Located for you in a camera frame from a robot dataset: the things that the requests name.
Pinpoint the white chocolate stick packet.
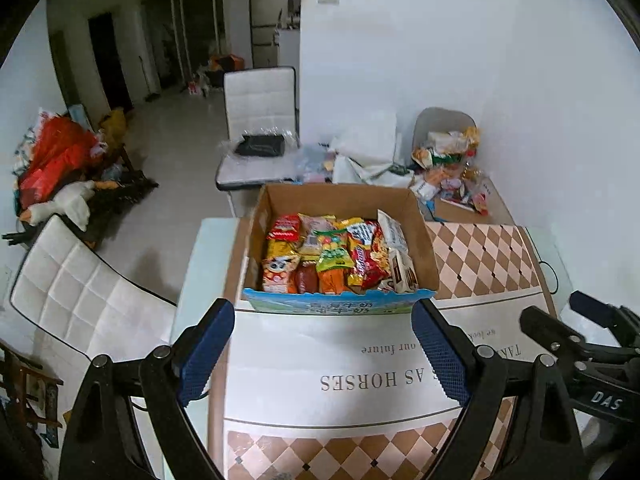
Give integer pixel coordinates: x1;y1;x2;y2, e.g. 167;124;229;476
378;210;419;294

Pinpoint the orange panda snack bag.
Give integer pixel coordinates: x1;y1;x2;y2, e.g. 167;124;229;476
262;255;300;294

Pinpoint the dark red snack packet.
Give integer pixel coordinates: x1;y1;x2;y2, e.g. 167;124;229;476
294;261;319;295

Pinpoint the orange seed packet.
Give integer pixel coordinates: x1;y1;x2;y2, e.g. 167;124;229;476
318;268;349;295

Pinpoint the red green striped packet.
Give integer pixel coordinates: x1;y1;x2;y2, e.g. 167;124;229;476
267;214;302;244

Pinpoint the green candy bag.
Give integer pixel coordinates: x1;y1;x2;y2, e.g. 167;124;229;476
316;230;355;272

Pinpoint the grey chair with snacks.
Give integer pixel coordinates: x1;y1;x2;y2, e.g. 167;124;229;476
411;107;476;155

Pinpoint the checkered printed table mat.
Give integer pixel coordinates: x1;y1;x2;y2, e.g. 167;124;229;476
207;222;553;479

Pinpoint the yellow red noodle packet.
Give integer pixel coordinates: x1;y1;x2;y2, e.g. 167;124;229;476
346;220;390;289

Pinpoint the near white padded chair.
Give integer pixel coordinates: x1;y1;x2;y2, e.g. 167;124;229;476
10;214;176;362

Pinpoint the white padded chair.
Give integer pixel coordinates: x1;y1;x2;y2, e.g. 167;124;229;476
10;214;176;362
216;67;299;192

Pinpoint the cardboard box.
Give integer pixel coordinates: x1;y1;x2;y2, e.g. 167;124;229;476
242;183;439;314

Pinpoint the pale yellow snack packet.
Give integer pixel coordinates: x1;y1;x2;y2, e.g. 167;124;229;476
298;214;335;261

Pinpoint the wooden stool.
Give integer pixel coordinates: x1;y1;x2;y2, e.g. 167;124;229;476
1;344;64;450

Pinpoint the pile of snack packets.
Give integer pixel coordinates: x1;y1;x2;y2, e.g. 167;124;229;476
411;126;489;217

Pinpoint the white goose plush toy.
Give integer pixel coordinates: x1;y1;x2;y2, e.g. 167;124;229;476
18;181;119;232

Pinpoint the white tote bag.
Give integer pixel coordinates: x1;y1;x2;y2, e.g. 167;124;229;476
332;155;414;188

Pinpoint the black bag on chair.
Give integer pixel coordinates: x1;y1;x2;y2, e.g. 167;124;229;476
234;133;285;158

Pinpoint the red bag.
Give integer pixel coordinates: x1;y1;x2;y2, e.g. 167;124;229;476
18;115;99;211

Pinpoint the far white padded chair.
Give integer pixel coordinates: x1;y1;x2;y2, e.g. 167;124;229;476
216;67;299;192

